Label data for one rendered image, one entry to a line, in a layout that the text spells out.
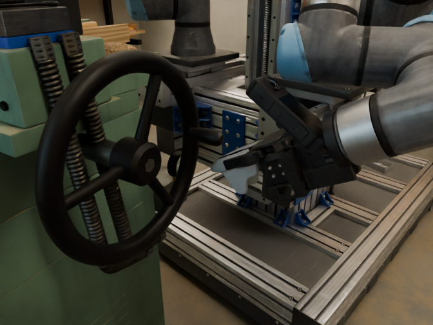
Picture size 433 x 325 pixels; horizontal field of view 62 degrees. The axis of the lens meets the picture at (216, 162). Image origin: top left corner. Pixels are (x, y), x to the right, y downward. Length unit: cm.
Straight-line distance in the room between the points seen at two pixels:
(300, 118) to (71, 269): 50
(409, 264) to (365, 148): 132
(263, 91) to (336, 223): 105
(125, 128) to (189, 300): 83
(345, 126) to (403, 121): 6
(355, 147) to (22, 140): 38
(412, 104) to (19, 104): 43
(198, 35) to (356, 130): 85
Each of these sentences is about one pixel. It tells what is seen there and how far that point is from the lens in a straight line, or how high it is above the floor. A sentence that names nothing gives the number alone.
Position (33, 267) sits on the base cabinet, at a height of 61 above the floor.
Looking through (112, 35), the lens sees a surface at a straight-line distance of 90.
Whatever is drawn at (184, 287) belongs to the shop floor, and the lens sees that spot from 144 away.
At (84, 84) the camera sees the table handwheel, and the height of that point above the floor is 93.
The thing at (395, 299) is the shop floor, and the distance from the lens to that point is 154.
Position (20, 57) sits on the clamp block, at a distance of 47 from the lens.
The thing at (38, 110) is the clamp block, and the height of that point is 89.
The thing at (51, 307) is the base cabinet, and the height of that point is 51.
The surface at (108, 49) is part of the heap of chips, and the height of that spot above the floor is 91.
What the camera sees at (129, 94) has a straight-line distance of 73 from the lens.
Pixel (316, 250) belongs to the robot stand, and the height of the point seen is 21.
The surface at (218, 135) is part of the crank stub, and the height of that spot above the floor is 82.
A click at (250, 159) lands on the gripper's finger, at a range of 47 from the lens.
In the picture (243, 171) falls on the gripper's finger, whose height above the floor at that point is 79.
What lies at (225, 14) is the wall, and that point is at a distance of 408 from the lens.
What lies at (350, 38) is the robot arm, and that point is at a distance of 49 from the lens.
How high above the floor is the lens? 103
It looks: 26 degrees down
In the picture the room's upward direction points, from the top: straight up
